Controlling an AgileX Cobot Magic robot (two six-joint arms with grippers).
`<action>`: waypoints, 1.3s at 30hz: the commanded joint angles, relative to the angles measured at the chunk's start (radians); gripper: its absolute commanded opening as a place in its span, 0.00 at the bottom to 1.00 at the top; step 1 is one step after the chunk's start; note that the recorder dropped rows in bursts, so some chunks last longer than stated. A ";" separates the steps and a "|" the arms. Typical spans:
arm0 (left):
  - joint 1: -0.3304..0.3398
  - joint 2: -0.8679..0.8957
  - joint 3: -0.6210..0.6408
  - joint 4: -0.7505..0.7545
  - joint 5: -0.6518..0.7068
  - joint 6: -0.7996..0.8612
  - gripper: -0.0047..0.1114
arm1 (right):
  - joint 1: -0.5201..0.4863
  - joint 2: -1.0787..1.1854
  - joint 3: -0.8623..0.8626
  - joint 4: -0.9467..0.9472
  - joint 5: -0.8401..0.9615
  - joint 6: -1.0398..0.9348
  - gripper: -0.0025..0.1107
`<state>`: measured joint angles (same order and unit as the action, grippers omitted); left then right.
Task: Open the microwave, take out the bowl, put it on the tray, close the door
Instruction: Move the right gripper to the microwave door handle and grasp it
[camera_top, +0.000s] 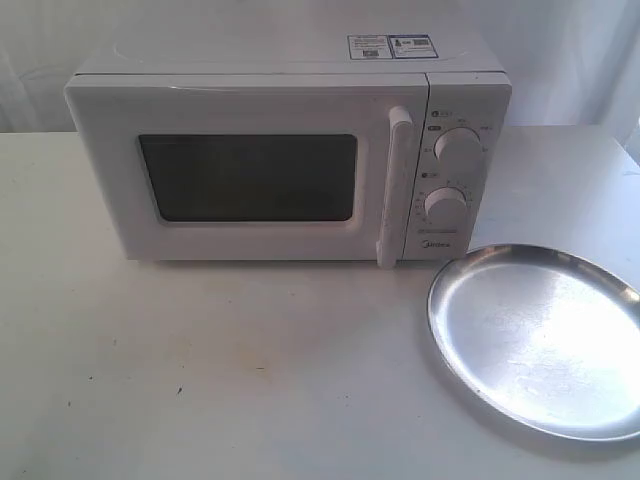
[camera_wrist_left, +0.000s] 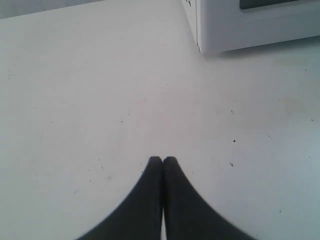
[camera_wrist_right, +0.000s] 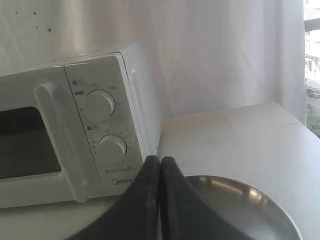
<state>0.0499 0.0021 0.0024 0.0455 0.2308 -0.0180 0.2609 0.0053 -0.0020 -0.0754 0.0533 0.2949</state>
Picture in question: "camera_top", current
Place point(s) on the white microwave door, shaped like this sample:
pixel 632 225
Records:
pixel 254 167

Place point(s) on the white microwave oven body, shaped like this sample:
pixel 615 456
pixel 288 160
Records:
pixel 464 91

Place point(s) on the lower white control knob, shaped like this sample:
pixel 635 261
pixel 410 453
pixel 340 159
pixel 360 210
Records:
pixel 445 208

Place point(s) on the white control knob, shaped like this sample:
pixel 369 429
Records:
pixel 458 145
pixel 445 208

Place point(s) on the upper white control knob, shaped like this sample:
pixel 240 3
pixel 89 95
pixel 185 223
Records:
pixel 458 145

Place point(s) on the blue white label sticker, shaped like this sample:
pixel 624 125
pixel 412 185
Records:
pixel 391 47

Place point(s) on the round silver metal tray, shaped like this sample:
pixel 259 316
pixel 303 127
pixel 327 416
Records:
pixel 545 338

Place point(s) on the white backdrop curtain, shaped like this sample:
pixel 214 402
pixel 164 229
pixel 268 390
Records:
pixel 570 62

